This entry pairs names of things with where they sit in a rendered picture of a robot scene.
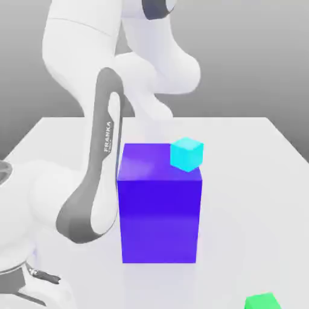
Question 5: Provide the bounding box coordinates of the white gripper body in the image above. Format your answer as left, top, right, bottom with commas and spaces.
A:
0, 277, 76, 309

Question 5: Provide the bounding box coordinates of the small green cube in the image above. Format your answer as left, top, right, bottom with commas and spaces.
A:
243, 291, 282, 309

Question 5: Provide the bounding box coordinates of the large blue box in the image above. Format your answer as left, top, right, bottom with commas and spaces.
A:
116, 142, 203, 264

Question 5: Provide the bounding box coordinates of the small cyan cube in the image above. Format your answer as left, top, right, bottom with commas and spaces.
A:
169, 136, 205, 173

